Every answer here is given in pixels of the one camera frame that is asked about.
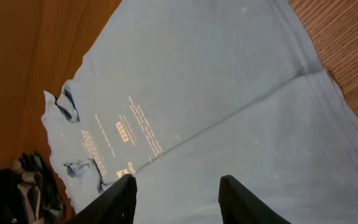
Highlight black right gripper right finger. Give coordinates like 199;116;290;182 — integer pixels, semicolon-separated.
218;175;290;224

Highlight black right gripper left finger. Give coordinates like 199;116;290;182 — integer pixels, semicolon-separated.
67;174;137;224

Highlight light blue printed t-shirt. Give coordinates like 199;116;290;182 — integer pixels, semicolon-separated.
42;0;358;223

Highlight black folded garment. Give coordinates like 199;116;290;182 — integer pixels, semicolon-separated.
0;152;66;224

